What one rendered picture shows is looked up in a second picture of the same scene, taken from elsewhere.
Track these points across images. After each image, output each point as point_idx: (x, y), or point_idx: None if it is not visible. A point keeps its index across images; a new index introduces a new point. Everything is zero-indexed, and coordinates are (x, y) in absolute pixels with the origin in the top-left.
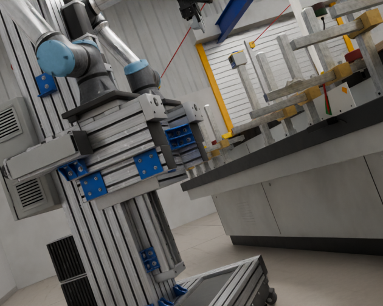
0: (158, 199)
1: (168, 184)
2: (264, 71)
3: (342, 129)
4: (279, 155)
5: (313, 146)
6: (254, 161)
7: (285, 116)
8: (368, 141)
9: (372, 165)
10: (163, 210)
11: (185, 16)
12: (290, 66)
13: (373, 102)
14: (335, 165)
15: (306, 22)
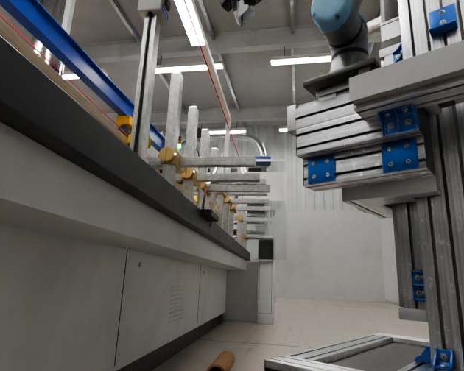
0: (392, 218)
1: (372, 210)
2: (180, 99)
3: (208, 229)
4: (166, 204)
5: (178, 223)
6: (115, 160)
7: (182, 168)
8: (201, 246)
9: (129, 269)
10: (394, 232)
11: (258, 1)
12: (196, 140)
13: (217, 226)
14: (90, 253)
15: (208, 138)
